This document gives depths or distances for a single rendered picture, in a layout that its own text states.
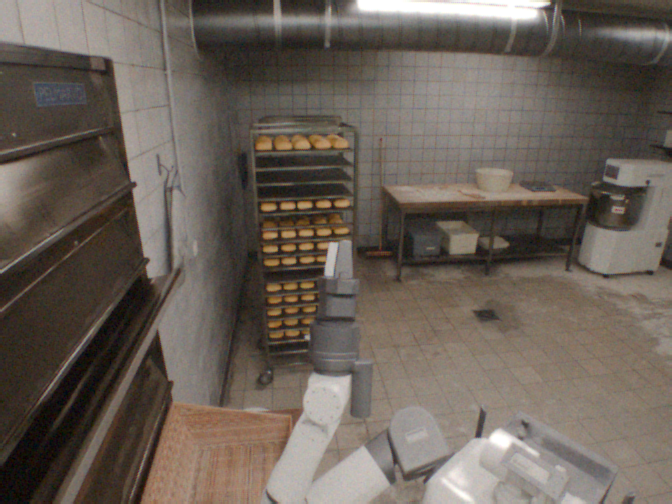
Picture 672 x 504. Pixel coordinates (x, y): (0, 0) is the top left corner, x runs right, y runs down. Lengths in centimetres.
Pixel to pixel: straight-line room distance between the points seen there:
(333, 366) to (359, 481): 25
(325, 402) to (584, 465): 48
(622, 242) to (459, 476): 485
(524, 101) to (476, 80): 68
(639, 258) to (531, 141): 188
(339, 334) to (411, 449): 27
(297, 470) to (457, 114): 480
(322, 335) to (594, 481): 52
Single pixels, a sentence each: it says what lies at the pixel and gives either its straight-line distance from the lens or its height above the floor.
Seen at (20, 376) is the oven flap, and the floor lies 151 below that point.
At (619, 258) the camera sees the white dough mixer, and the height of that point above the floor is 25.
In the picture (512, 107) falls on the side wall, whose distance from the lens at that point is 555.
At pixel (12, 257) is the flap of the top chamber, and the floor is 173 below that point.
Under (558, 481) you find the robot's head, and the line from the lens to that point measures 68.
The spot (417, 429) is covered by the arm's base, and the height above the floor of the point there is 141.
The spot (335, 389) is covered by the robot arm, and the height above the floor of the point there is 156.
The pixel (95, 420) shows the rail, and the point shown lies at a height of 143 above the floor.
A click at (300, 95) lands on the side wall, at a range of 485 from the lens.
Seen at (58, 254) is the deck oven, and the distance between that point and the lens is 110.
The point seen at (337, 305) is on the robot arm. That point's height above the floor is 167.
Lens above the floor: 200
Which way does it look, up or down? 22 degrees down
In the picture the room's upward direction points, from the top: straight up
